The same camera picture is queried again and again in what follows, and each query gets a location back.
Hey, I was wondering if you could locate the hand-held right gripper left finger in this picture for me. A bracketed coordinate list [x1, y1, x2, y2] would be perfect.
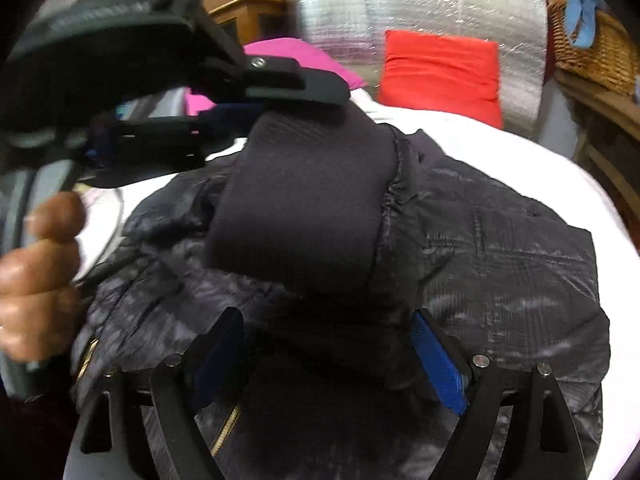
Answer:
[75, 305, 246, 480]

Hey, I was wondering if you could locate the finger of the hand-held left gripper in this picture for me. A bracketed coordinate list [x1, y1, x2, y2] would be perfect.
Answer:
[200, 55, 351, 108]
[112, 102, 268, 148]

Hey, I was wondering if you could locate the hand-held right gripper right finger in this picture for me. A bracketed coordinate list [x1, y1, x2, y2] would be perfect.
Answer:
[407, 307, 586, 480]

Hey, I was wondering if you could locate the black puffer jacket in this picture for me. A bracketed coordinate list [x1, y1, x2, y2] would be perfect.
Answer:
[70, 107, 613, 480]

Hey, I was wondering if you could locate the person's left hand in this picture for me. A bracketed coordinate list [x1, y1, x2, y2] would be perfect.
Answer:
[0, 192, 86, 363]

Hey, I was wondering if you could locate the pink pillow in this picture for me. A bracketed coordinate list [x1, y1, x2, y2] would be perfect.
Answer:
[185, 40, 363, 116]

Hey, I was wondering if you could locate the red pillow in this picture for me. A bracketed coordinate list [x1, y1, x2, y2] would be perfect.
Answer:
[377, 30, 503, 128]

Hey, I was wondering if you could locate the white bed sheet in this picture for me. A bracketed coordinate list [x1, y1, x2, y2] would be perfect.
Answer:
[75, 85, 640, 480]

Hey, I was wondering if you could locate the wooden shelf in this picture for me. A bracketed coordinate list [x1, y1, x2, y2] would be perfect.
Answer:
[552, 70, 640, 221]

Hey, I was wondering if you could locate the blue cloth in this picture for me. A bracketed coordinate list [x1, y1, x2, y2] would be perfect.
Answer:
[565, 0, 603, 48]

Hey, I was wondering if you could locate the wicker basket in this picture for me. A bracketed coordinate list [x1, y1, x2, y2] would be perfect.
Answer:
[547, 2, 640, 96]

